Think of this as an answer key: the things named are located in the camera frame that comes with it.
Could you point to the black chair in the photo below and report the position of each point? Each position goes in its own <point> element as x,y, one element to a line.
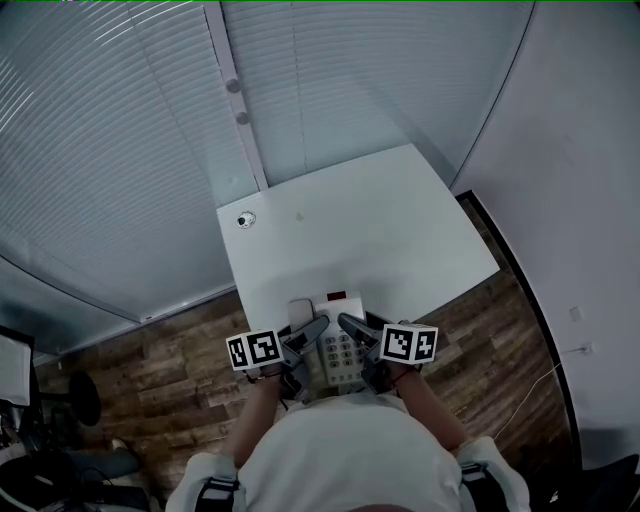
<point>600,485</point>

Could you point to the black framed monitor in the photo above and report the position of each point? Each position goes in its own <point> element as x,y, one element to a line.
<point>15,367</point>

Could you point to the black round stand base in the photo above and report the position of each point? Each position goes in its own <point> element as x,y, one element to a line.
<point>84,398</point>

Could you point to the white wall outlet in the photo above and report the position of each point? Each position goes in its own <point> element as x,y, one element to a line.
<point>584,349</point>

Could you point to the white table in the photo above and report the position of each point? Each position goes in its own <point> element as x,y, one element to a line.
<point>375,225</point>

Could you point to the person's right forearm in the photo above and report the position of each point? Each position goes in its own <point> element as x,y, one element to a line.
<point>430,405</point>

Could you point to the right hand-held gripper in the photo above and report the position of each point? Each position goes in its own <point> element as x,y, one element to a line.
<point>407,344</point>

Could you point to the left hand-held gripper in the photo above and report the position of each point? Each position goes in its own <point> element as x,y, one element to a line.
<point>255,350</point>

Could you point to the person's left forearm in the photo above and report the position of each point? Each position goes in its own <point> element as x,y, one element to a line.
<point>255,420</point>

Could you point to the black baseboard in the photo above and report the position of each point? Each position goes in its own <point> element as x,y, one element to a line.
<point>545,320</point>

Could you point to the round grey window knob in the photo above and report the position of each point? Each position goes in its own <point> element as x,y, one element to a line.
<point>242,118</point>
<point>232,85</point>

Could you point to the white desk telephone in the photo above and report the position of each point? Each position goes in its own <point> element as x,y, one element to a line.
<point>345,352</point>

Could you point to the person's white shirt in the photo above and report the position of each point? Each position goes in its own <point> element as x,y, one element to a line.
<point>350,450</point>

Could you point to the black bag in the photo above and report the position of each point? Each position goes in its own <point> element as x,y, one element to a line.
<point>60,475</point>

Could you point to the white wall plate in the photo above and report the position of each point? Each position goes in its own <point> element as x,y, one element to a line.
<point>575,314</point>

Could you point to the narrow white window blind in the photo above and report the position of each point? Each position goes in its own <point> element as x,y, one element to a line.
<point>375,75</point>

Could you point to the white window frame post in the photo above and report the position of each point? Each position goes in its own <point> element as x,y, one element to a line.
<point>235,100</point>

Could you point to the wide white window blind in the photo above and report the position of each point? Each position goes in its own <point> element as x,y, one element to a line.
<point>110,165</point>

